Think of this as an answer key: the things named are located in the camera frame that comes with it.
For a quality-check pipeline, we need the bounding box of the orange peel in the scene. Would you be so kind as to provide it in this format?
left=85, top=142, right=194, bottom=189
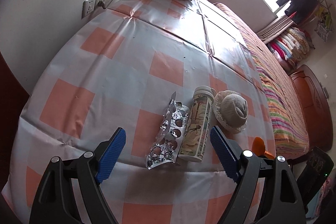
left=251, top=137, right=275, bottom=160

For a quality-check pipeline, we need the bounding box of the silver blister pack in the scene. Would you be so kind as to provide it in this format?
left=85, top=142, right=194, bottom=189
left=145, top=92, right=189, bottom=170

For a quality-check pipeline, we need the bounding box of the wall power socket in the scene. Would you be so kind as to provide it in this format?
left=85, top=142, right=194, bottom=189
left=81, top=0, right=112, bottom=18

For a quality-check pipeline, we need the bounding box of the striped bed cover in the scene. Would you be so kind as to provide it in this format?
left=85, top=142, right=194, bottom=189
left=215, top=2, right=309, bottom=159

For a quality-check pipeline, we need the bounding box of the printed cylindrical bottle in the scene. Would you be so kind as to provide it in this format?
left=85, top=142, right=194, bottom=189
left=178, top=86, right=216, bottom=162

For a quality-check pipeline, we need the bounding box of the wooden headboard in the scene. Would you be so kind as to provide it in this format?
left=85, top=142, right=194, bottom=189
left=290, top=65, right=333, bottom=152

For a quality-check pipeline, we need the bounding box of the pink window curtain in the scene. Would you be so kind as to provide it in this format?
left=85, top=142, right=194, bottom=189
left=256, top=15, right=294, bottom=44

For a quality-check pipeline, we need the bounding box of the stack of folded quilts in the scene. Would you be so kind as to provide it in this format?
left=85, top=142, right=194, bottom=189
left=266, top=27, right=315, bottom=73

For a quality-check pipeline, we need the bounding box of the checkered plastic tablecloth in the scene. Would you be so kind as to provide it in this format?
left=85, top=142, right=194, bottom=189
left=2, top=0, right=275, bottom=223

